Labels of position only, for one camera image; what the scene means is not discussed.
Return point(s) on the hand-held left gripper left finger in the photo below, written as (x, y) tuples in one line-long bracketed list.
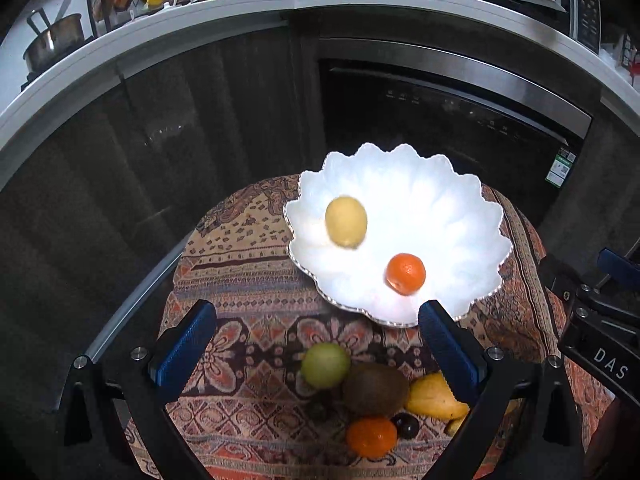
[(184, 350)]

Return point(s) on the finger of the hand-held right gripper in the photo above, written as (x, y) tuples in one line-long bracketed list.
[(617, 262), (562, 280)]

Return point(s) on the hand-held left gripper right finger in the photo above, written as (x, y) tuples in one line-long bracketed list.
[(449, 355)]

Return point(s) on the yellow mango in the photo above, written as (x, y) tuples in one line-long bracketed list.
[(432, 400)]

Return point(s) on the brown kiwi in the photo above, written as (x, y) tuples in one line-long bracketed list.
[(375, 390)]

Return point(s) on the dark grape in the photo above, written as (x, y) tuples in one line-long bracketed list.
[(405, 425), (320, 408)]

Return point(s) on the white scalloped plate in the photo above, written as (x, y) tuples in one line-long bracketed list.
[(425, 210)]

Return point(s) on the small yellow-green fruit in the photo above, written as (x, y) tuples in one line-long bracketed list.
[(453, 427)]

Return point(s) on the orange tangerine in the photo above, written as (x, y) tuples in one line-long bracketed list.
[(372, 437), (405, 273)]

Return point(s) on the patterned tablecloth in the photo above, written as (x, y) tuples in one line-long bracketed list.
[(260, 270)]

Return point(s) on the green energy label sticker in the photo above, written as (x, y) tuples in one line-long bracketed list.
[(561, 166)]

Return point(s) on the round green fruit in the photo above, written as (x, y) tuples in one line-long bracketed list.
[(325, 365)]

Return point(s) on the yellow lemon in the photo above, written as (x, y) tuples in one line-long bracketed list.
[(346, 222)]

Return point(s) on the black built-in dishwasher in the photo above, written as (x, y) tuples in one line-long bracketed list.
[(450, 110)]

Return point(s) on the dark wood cabinet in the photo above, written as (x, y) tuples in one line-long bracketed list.
[(175, 135)]

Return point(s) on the steel pot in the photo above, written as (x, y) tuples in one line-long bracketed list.
[(57, 42)]

